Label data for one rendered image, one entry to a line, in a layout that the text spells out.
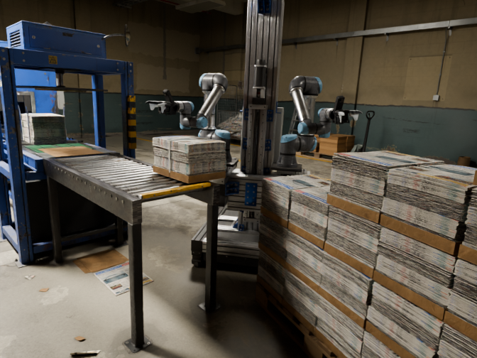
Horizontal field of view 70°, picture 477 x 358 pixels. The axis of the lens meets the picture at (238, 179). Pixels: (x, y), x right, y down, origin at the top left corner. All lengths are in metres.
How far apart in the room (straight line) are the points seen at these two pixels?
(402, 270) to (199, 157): 1.17
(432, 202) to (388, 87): 7.53
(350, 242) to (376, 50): 7.66
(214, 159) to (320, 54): 7.87
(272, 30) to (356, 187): 1.55
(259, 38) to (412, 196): 1.77
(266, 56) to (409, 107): 6.16
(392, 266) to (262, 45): 1.85
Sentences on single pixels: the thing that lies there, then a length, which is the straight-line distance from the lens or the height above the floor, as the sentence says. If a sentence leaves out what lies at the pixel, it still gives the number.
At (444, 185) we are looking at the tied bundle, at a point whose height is 1.05.
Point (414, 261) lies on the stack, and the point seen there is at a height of 0.76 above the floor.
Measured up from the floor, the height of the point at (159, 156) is 0.92.
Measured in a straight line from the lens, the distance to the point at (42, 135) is 3.64.
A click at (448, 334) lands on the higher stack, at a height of 0.57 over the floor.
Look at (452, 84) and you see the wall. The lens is 8.35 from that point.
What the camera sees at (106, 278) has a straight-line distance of 2.68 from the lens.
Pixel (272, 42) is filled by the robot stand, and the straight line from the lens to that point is 2.69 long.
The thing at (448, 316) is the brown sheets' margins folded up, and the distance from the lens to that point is 1.35.
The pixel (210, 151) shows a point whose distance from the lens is 2.01.
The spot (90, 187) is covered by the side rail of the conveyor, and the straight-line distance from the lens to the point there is 2.10.
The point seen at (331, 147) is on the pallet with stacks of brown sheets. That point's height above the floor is 0.31.
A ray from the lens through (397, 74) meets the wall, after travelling 8.71.
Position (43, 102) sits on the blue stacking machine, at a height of 1.13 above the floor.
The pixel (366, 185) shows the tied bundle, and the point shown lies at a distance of 1.46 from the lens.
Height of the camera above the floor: 1.28
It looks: 13 degrees down
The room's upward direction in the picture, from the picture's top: 3 degrees clockwise
